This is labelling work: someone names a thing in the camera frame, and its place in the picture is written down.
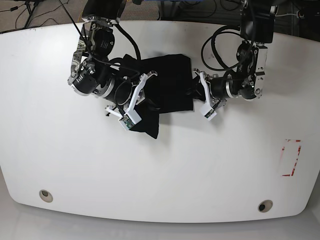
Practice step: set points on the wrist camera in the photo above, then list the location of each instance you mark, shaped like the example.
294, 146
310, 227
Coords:
129, 121
208, 110

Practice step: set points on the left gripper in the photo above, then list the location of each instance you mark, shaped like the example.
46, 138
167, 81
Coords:
214, 98

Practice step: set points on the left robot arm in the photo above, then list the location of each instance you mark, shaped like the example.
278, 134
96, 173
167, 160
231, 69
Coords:
245, 78

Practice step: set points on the red tape rectangle marking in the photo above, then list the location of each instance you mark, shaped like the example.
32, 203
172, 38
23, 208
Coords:
289, 157

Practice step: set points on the black graphic t-shirt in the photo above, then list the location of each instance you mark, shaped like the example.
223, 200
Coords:
169, 91

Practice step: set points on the left table grommet hole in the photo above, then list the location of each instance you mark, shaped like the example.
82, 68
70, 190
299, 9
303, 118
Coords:
45, 196

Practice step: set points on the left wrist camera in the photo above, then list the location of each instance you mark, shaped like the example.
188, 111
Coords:
208, 110

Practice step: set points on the right table grommet hole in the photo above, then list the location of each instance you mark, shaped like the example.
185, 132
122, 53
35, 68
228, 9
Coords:
265, 206

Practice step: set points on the table grommet hole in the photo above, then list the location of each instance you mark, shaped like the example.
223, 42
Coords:
265, 206
45, 196

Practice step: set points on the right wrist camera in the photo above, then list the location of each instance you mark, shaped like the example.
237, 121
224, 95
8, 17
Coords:
129, 121

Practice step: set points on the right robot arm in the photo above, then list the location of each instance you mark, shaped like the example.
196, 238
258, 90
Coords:
93, 73

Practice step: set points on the black tripod stand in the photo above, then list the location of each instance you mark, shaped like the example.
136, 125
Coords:
31, 6

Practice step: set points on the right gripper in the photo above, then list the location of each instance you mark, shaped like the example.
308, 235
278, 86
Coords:
134, 93

